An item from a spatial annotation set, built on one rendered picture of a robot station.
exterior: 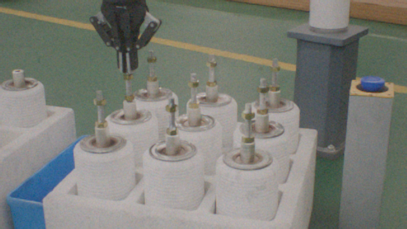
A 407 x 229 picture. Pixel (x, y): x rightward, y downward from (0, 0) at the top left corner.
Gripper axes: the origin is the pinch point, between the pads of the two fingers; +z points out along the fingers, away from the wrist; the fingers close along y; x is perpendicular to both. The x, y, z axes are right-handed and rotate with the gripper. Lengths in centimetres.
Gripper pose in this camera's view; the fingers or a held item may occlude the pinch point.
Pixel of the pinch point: (127, 61)
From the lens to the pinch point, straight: 107.6
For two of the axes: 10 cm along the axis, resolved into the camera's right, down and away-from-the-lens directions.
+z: 0.1, 9.3, 3.8
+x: 3.8, -3.5, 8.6
